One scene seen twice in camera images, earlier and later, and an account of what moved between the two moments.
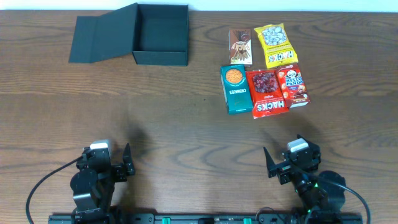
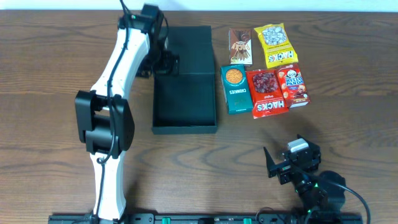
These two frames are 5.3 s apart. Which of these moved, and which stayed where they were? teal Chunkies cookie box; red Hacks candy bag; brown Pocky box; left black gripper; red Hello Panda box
Moved: left black gripper
Stayed: brown Pocky box; red Hello Panda box; teal Chunkies cookie box; red Hacks candy bag
